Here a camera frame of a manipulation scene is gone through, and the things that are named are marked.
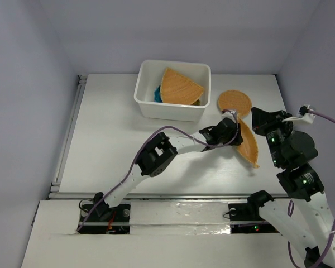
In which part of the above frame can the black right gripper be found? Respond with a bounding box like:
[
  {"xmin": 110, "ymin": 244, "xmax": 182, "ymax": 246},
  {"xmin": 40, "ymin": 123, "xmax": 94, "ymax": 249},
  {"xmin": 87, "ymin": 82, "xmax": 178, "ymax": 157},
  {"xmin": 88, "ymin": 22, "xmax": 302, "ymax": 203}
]
[{"xmin": 250, "ymin": 106, "xmax": 294, "ymax": 166}]

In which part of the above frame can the orange leaf-shaped woven tray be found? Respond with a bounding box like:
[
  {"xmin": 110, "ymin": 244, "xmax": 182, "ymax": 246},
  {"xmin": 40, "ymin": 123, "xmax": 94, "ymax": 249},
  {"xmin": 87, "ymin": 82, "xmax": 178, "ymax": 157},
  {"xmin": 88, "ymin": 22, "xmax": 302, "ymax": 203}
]
[{"xmin": 237, "ymin": 116, "xmax": 260, "ymax": 169}]

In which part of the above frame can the green-trimmed square bamboo tray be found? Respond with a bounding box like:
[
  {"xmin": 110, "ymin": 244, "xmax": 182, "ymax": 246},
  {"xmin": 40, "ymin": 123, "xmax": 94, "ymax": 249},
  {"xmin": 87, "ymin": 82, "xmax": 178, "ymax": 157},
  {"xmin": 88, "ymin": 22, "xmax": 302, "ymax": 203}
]
[{"xmin": 192, "ymin": 99, "xmax": 200, "ymax": 106}]

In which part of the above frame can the orange teardrop woven tray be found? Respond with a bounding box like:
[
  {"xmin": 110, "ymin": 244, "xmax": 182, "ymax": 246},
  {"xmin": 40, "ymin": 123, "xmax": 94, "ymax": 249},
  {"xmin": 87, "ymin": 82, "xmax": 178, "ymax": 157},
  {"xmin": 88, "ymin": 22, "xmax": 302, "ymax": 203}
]
[{"xmin": 160, "ymin": 68, "xmax": 205, "ymax": 105}]

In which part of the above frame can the blue polka dot plate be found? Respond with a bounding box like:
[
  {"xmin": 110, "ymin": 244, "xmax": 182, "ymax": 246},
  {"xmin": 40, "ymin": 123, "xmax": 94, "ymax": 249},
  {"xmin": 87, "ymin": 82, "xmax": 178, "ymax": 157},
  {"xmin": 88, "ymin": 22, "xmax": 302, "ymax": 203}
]
[{"xmin": 154, "ymin": 85, "xmax": 162, "ymax": 103}]

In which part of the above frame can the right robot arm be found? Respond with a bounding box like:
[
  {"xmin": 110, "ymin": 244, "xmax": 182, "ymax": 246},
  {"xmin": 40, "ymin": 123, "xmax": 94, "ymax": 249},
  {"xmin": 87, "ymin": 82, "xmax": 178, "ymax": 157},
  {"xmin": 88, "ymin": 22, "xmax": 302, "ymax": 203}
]
[{"xmin": 246, "ymin": 106, "xmax": 335, "ymax": 267}]

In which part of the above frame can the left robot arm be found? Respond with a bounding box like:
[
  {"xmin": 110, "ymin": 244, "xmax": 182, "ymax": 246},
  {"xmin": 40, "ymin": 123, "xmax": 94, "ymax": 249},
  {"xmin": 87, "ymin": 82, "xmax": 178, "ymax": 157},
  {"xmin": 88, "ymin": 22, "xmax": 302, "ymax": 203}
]
[{"xmin": 88, "ymin": 118, "xmax": 243, "ymax": 221}]

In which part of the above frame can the white plastic bin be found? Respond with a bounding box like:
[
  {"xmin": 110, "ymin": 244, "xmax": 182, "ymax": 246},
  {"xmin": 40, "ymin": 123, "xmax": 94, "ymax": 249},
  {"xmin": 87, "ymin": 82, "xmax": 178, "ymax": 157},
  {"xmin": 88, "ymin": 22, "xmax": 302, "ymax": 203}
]
[{"xmin": 134, "ymin": 60, "xmax": 212, "ymax": 122}]

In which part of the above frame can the round orange woven plate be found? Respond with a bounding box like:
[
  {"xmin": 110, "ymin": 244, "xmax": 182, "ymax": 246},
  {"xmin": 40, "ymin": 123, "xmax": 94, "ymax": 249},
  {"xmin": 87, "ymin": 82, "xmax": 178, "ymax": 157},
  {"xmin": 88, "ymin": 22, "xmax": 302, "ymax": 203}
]
[{"xmin": 217, "ymin": 90, "xmax": 252, "ymax": 117}]

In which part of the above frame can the aluminium left rail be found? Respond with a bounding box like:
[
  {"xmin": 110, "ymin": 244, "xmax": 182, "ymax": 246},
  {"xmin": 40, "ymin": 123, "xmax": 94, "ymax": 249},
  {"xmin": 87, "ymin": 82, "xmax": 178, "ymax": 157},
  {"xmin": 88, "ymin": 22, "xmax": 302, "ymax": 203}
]
[{"xmin": 49, "ymin": 75, "xmax": 88, "ymax": 196}]

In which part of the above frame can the aluminium rail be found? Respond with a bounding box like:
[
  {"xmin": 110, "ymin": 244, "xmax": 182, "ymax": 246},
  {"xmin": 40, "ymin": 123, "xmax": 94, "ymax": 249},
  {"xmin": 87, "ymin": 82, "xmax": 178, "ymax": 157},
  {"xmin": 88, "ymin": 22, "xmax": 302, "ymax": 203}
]
[
  {"xmin": 46, "ymin": 192, "xmax": 313, "ymax": 200},
  {"xmin": 49, "ymin": 75, "xmax": 88, "ymax": 196}
]

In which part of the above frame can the aluminium front rail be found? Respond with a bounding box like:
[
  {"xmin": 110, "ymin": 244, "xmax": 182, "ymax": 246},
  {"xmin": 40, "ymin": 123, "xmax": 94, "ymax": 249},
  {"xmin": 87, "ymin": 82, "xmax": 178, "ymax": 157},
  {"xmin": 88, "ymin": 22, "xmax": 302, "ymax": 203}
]
[{"xmin": 46, "ymin": 192, "xmax": 313, "ymax": 200}]

